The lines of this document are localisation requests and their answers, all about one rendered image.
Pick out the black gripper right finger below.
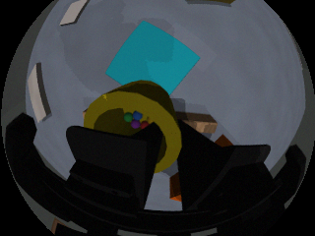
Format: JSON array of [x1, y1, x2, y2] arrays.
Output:
[[177, 119, 271, 211]]

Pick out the brown wooden bar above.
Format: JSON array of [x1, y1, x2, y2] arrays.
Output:
[[176, 111, 218, 134]]

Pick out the olive-yellow cup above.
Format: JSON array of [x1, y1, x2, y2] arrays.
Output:
[[84, 80, 181, 173]]

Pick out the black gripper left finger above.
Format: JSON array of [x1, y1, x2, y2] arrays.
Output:
[[66, 122, 162, 208]]

